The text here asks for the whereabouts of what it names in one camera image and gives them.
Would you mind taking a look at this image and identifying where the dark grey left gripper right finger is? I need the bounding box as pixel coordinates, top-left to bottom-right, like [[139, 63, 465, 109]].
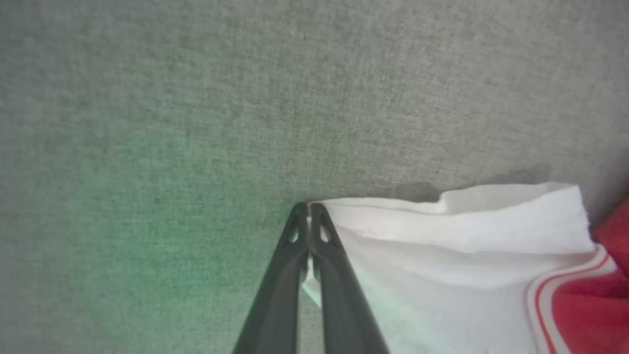
[[310, 202, 390, 354]]

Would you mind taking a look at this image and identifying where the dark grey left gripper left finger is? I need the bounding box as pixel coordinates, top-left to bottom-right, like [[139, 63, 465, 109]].
[[233, 202, 311, 354]]

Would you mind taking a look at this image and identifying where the red and white t-shirt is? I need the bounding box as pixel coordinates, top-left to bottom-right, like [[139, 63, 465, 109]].
[[302, 182, 629, 354]]

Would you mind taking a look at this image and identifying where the grey fabric mat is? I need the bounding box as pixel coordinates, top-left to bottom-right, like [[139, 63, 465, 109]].
[[0, 0, 629, 354]]

